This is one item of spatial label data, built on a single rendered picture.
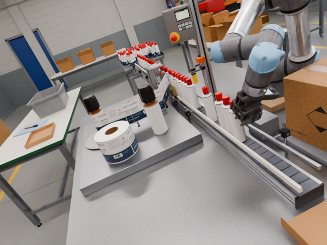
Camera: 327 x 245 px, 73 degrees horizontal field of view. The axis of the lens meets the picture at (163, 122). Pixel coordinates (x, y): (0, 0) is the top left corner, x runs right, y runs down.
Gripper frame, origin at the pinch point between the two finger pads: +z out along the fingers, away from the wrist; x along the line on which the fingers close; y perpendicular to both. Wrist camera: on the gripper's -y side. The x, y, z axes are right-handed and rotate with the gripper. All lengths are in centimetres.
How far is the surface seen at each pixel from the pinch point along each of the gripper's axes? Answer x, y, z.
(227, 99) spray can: -13.7, 0.5, 1.2
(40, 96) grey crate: -232, 143, 139
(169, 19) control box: -76, -1, -4
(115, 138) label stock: -29, 52, 17
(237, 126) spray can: -3.0, 1.5, 6.9
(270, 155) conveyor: 13.9, -2.1, 7.8
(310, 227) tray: 39.3, 7.2, -1.4
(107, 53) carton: -508, 25, 312
